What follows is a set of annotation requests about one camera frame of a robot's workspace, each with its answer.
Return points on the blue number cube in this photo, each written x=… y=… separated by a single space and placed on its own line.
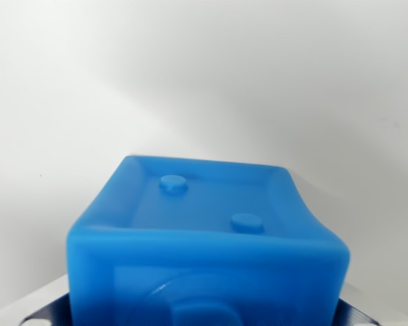
x=204 y=258

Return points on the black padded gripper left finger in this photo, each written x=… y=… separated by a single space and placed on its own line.
x=52 y=314

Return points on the black padded gripper right finger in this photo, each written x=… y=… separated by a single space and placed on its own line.
x=355 y=314

